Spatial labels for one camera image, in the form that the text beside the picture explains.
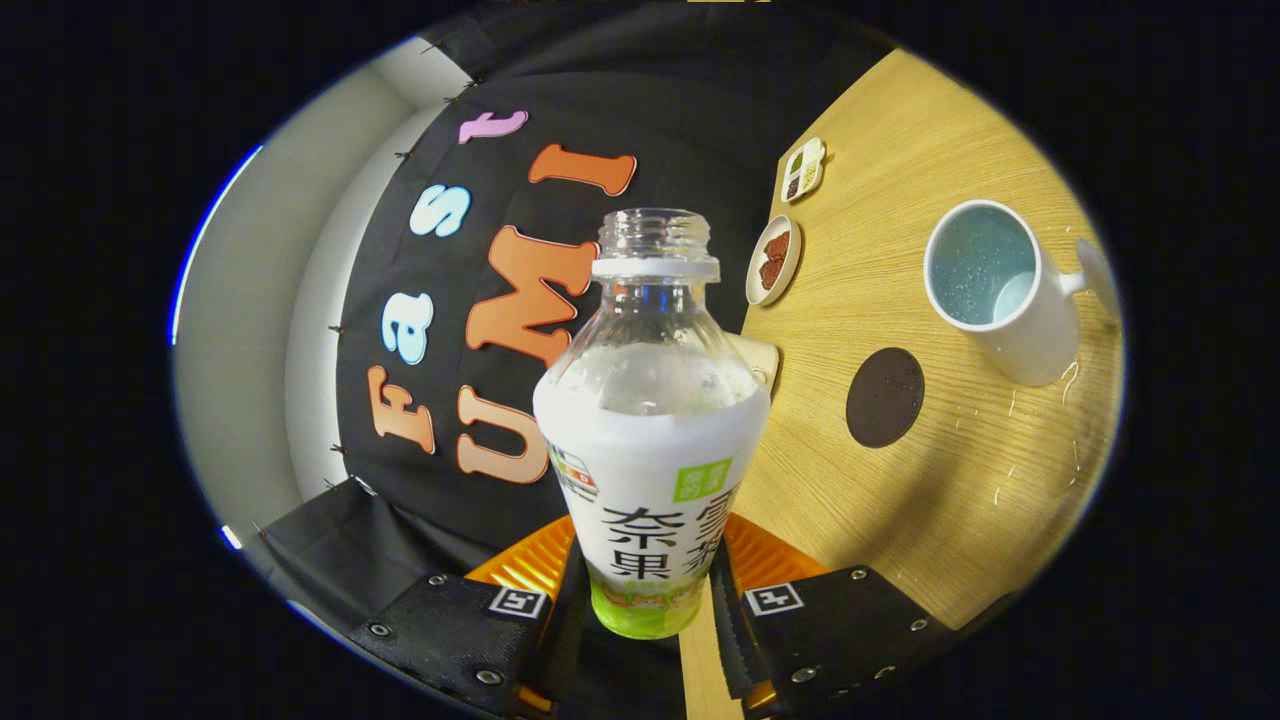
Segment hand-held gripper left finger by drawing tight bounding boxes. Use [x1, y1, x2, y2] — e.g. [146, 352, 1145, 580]
[350, 515, 591, 716]

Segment clear juice bottle white label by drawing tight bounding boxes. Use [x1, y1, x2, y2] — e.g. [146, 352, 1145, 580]
[532, 208, 773, 641]

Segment white cup with handle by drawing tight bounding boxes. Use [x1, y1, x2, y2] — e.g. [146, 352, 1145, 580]
[922, 198, 1116, 388]

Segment white toaster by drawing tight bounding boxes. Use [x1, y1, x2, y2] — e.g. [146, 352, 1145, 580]
[725, 335, 781, 396]

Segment white divided dish with beans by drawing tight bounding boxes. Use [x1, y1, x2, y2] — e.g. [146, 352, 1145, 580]
[779, 137, 827, 204]

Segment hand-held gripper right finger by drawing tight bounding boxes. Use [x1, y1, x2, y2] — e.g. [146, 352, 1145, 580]
[710, 512, 959, 716]

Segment dark brown round coaster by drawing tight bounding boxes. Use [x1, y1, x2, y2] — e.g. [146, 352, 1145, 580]
[845, 347, 926, 449]

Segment round plate with brown food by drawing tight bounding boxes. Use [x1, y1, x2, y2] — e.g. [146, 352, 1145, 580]
[745, 214, 803, 307]

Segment wooden table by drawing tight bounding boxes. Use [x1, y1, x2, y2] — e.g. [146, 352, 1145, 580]
[680, 48, 1126, 720]

